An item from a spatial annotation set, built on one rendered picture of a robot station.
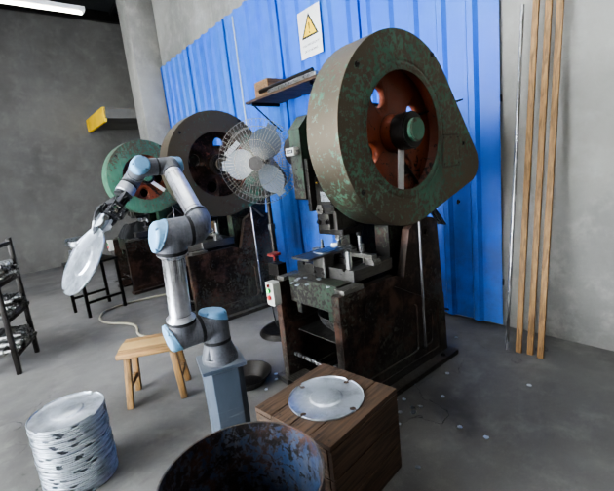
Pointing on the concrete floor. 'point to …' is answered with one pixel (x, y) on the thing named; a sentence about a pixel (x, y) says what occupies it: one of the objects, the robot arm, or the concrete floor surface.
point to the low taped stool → (154, 344)
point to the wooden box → (348, 434)
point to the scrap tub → (249, 461)
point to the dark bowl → (255, 373)
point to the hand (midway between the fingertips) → (95, 232)
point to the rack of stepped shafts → (4, 310)
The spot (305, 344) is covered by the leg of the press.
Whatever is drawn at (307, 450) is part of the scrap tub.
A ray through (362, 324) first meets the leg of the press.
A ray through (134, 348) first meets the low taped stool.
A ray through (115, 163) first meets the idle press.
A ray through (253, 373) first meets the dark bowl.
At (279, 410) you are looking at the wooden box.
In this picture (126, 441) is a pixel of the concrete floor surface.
